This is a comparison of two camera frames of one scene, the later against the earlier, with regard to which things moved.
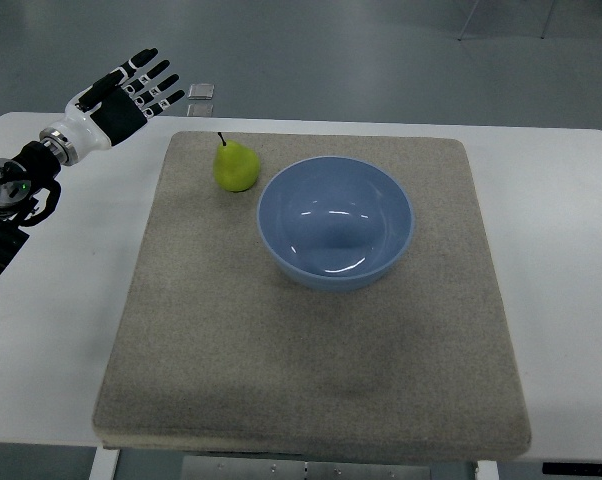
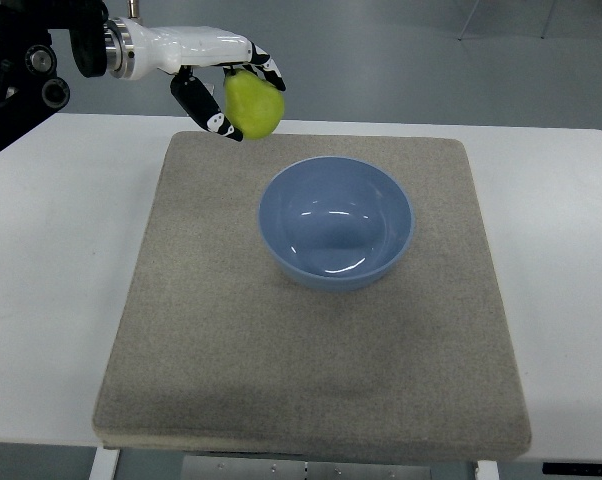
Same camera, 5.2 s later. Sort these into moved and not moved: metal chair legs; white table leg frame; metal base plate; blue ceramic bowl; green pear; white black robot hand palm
Moved: white black robot hand palm; green pear
Not moved: metal chair legs; metal base plate; white table leg frame; blue ceramic bowl
